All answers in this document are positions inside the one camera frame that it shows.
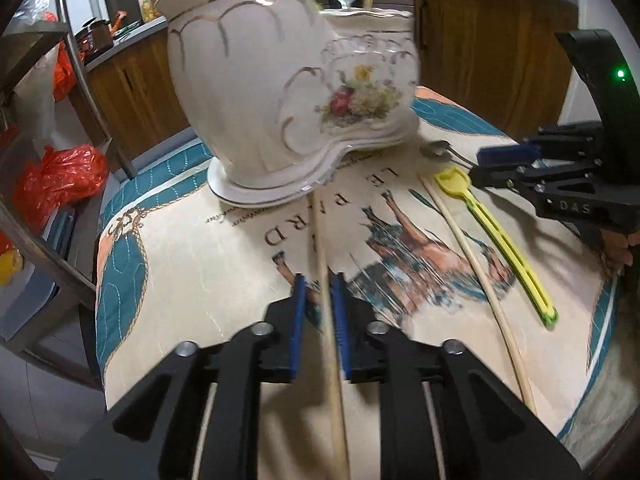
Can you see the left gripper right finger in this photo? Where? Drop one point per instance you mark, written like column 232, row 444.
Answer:
column 443, row 413

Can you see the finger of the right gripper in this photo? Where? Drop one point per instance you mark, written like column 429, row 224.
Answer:
column 507, row 155

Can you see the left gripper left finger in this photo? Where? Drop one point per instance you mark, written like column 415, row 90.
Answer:
column 196, row 414

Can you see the yellow plastic fork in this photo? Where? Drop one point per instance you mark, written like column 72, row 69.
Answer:
column 456, row 183

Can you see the silver spoon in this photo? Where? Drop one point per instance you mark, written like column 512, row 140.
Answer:
column 441, row 149

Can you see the wooden kitchen cabinets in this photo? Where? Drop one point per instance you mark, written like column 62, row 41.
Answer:
column 497, row 58

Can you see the person right hand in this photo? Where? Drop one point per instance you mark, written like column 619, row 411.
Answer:
column 617, row 248

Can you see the printed table cloth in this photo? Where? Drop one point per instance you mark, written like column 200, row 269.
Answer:
column 176, row 264

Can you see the corn cob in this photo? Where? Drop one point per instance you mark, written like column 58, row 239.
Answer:
column 11, row 262

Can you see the white ceramic utensil holder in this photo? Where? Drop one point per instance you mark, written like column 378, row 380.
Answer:
column 281, row 90

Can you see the red plastic bag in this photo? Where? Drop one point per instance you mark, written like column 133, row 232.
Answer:
column 60, row 178

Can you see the metal shelf rack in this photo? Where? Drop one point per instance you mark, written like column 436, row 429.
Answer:
column 47, row 308

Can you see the hanging red bag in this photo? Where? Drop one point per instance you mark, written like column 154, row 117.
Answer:
column 64, row 79

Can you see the dark rice cooker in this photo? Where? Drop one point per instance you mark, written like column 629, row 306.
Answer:
column 93, row 39

